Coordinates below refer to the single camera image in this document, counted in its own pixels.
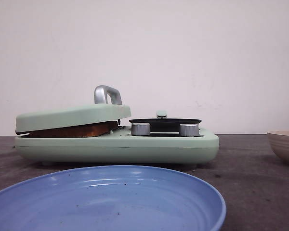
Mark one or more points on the white bread slice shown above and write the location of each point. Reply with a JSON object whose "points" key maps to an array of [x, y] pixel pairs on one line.
{"points": [[83, 131]]}

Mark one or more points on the breakfast maker hinged lid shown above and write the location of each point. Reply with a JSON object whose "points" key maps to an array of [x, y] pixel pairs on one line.
{"points": [[107, 106]]}

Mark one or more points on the silver control knob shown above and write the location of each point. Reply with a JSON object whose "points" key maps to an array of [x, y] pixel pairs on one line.
{"points": [[189, 130], [140, 129]]}

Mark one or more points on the mint green breakfast maker base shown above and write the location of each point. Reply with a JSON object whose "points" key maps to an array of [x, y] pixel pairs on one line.
{"points": [[122, 147]]}

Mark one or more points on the black round frying pan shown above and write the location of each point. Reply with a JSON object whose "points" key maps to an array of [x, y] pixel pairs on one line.
{"points": [[165, 124]]}

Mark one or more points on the right silver control knob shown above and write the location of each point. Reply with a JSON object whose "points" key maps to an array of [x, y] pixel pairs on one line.
{"points": [[189, 130]]}

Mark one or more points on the blue round plate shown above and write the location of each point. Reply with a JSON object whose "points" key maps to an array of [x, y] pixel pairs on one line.
{"points": [[112, 198]]}

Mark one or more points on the beige ribbed bowl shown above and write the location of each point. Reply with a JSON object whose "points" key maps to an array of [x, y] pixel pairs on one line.
{"points": [[279, 142]]}

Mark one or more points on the left silver control knob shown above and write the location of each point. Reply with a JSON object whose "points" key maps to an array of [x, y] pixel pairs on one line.
{"points": [[140, 129]]}

